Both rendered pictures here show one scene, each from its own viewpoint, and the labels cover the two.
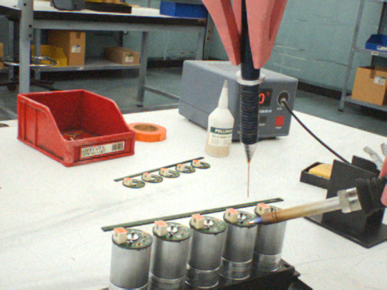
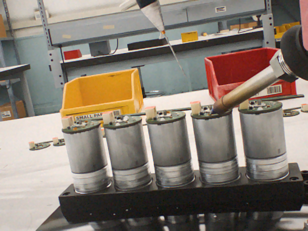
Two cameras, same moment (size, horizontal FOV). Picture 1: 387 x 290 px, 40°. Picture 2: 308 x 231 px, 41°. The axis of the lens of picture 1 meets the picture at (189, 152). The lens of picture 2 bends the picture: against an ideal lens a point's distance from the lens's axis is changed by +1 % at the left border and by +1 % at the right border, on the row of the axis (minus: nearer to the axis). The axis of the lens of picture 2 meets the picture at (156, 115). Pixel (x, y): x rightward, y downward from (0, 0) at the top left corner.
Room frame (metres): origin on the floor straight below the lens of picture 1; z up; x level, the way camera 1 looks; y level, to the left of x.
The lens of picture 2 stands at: (0.15, -0.20, 0.87)
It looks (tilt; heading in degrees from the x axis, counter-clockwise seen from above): 12 degrees down; 49
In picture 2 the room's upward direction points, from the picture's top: 9 degrees counter-clockwise
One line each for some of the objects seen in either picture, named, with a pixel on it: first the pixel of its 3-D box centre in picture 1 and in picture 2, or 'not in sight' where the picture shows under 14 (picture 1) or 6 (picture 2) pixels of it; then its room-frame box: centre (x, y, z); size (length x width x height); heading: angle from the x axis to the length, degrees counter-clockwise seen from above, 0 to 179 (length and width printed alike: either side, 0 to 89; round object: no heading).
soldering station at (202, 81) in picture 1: (235, 99); not in sight; (0.81, -0.06, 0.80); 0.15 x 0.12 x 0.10; 32
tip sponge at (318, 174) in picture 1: (337, 178); not in sight; (0.60, -0.18, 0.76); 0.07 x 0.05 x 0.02; 59
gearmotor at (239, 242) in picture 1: (236, 249); (216, 150); (0.34, -0.04, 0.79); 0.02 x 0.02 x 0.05
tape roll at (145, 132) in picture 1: (145, 132); not in sight; (0.72, 0.07, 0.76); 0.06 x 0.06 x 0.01
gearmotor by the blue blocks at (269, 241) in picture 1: (266, 242); (264, 146); (0.35, -0.06, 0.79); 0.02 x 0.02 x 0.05
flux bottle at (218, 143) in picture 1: (221, 117); not in sight; (0.67, -0.04, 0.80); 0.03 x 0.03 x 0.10
